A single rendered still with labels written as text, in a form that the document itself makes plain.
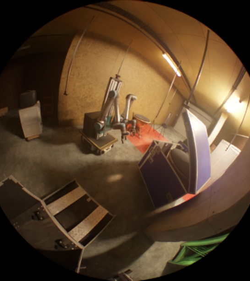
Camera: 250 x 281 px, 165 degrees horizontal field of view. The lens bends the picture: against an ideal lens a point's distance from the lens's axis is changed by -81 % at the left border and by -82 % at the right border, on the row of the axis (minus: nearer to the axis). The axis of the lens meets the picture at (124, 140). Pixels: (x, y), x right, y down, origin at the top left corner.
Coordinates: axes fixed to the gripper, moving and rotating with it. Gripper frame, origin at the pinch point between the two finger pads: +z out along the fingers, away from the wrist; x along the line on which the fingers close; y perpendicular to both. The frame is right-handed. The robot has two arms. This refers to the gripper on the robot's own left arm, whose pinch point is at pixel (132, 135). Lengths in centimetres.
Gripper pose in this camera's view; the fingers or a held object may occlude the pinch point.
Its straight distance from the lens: 191.2
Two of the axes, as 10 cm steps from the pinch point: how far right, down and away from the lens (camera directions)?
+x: 6.0, -1.6, 7.9
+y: 8.0, 2.1, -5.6
